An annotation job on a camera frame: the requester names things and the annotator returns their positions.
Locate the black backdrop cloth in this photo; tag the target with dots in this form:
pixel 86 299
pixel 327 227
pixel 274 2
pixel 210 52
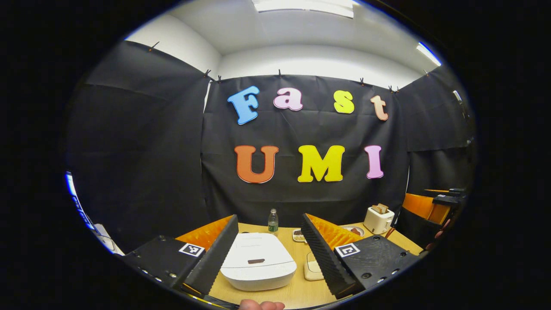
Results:
pixel 142 150

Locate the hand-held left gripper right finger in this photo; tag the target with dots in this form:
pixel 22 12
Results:
pixel 323 254

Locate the white rice cooker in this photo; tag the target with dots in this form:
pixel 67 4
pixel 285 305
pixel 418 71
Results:
pixel 258 271

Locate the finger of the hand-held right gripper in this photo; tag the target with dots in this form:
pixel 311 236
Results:
pixel 419 206
pixel 454 190

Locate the white toaster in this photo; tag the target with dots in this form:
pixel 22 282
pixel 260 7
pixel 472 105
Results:
pixel 376 223

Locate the toasted bread slice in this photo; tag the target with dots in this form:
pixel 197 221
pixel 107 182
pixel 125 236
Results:
pixel 376 209
pixel 383 208

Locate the long ceiling light panel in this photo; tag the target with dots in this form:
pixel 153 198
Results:
pixel 303 6

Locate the cream rectangular tray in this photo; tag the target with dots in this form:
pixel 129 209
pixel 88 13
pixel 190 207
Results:
pixel 311 269

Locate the round white plate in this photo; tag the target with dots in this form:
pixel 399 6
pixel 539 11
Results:
pixel 351 229

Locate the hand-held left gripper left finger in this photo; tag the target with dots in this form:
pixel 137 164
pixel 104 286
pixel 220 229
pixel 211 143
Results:
pixel 215 254

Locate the narrow ceiling light strip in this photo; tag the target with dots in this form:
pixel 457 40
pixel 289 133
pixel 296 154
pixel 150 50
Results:
pixel 428 54

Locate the brown fried meat piece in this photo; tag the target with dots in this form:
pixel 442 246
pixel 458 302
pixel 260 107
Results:
pixel 355 231

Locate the white divided grain dish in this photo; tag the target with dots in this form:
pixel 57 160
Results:
pixel 298 236

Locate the clear plastic water bottle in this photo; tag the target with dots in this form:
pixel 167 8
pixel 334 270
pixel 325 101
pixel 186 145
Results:
pixel 273 224

